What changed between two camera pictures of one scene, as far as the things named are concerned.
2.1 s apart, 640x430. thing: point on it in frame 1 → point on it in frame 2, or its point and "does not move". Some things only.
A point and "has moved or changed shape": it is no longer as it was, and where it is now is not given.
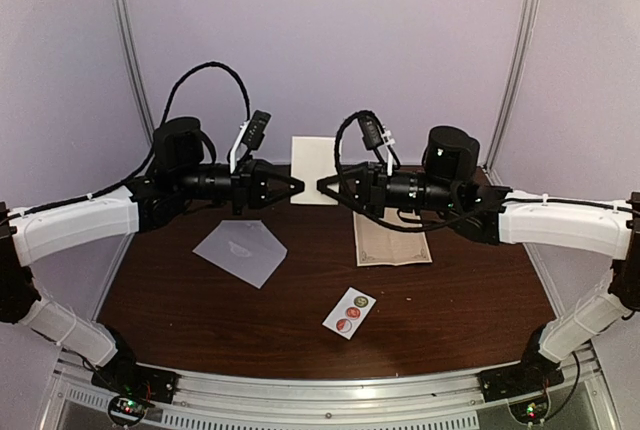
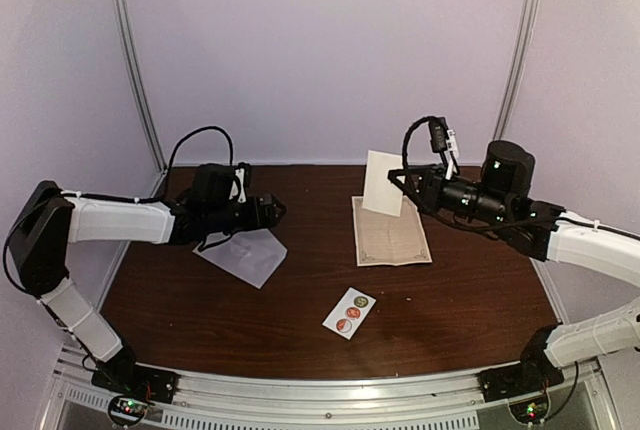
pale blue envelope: [246, 249] does not move
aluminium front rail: [578, 398] does not move
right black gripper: [375, 201] → [431, 184]
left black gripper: [250, 187] → [255, 222]
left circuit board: [126, 410] does not move
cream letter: [312, 159] has moved or changed shape
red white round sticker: [344, 325] does not move
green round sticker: [361, 301] does not move
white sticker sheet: [349, 313] does not move
